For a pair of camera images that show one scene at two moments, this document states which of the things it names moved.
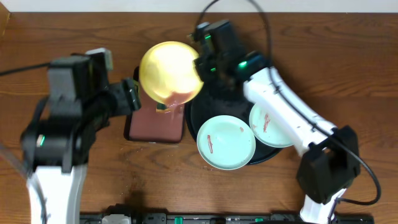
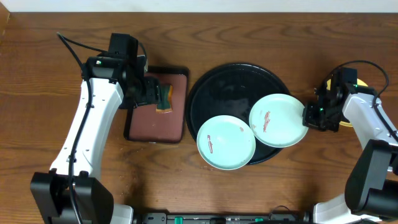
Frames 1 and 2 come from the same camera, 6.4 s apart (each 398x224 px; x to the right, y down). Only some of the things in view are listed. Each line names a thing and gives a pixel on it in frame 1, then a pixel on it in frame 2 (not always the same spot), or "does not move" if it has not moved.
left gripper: x=130 y=94 to x=154 y=93
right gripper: x=199 y=63 to x=309 y=120
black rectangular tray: x=154 y=121 does not move
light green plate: x=268 y=128 does not move
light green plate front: x=226 y=142 does not move
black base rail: x=221 y=218 does not move
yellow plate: x=167 y=72 to x=359 y=83
